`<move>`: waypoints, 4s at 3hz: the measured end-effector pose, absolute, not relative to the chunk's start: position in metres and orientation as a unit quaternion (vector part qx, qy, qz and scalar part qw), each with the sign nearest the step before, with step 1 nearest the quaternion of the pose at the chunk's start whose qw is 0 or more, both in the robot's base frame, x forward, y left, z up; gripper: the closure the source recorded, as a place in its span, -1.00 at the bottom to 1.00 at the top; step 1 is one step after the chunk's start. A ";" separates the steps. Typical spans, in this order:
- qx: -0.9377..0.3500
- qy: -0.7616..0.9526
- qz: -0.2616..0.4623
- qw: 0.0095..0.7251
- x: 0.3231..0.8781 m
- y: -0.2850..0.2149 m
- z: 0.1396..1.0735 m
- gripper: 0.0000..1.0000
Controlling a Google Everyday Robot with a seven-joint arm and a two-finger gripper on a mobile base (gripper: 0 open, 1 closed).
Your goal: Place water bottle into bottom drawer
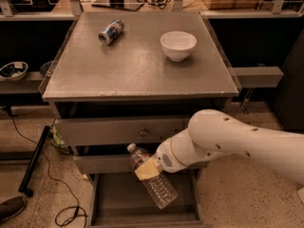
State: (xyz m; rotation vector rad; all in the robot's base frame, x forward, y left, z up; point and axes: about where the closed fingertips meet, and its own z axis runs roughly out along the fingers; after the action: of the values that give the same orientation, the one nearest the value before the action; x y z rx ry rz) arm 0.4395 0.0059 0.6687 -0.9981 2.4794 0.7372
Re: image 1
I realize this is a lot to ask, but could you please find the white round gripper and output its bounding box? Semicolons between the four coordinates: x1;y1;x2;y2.
135;138;185;181

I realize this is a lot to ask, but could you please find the clear plastic water bottle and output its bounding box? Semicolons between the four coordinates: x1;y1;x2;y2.
127;143;178;209

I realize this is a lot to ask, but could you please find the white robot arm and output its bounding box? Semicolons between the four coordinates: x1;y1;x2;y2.
136;109;304;184

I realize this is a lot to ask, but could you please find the grey top drawer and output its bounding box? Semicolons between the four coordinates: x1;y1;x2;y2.
55;116;190;146

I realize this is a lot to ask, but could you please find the grey open bottom drawer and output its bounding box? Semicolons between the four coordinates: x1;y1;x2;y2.
87;171;213;228

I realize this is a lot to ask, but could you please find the grey middle drawer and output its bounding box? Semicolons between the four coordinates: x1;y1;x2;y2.
73;149;214;175

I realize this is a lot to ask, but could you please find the grey three-drawer cabinet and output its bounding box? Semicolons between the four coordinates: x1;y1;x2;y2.
38;10;243;228

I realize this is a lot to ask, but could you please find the green patterned bag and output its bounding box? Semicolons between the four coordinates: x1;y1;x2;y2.
51;125;71;155

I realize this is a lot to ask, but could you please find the black bar on floor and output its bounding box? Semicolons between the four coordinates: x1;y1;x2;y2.
18;126;50;198

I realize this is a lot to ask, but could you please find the white ceramic bowl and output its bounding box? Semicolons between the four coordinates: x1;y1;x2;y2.
161;31;197;62

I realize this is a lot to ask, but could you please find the blue silver soda can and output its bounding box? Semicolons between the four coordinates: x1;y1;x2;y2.
99;19;124;45

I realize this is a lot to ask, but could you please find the dark shoe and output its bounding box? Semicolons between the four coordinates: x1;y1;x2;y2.
0;196;27;221

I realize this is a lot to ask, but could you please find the bowl with dark contents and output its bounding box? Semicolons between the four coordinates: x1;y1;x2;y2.
0;61;29;81

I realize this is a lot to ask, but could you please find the black monitor stand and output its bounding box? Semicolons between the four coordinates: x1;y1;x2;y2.
91;0;143;11

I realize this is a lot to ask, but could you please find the black floor cable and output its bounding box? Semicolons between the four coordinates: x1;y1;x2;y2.
2;105;88;228

